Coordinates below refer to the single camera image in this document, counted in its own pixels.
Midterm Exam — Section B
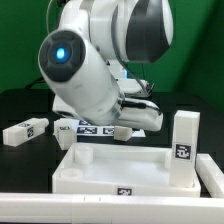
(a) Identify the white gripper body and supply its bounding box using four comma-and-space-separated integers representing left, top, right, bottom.
113, 98, 163, 132

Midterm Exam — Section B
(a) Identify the white desk top tray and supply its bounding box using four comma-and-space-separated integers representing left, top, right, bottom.
52, 143, 201, 197

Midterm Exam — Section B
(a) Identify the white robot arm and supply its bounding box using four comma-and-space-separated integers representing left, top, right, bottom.
38, 0, 173, 131

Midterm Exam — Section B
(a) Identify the paper sheet with markers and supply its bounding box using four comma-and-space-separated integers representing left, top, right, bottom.
53, 118, 147, 139

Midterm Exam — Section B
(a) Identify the white right fence bar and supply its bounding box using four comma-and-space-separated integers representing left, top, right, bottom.
196, 154, 224, 199

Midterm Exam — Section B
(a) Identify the white fence bar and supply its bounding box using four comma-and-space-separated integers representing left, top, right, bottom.
196, 154, 224, 199
0, 193, 224, 224

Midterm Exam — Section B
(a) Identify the white front fence bar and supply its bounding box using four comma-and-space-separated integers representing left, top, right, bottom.
0, 193, 224, 224

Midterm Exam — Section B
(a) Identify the black cable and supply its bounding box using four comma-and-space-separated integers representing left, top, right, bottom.
23, 77, 46, 90

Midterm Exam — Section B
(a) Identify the white cable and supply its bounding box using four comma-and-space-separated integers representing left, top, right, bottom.
45, 0, 55, 26

